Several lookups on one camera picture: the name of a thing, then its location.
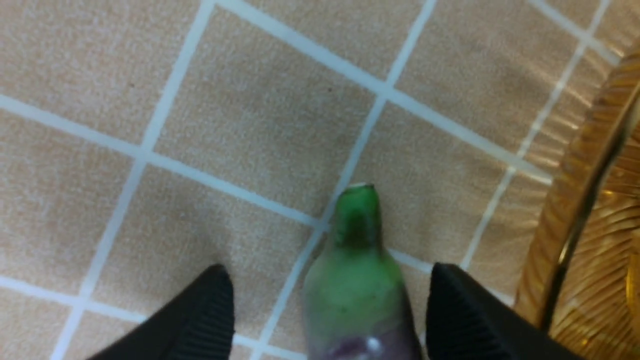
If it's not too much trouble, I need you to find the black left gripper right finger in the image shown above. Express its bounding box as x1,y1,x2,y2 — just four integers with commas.
425,262,579,360

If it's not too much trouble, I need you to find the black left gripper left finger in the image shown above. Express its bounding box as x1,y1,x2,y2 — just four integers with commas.
90,264,236,360

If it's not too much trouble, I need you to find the purple eggplant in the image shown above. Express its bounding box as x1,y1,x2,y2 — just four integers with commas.
302,182,424,360

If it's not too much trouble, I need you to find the amber transparent plastic plate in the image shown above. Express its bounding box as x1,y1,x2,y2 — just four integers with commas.
514,40,640,360

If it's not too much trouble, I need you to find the beige checkered tablecloth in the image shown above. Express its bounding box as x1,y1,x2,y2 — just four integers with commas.
1,0,639,360

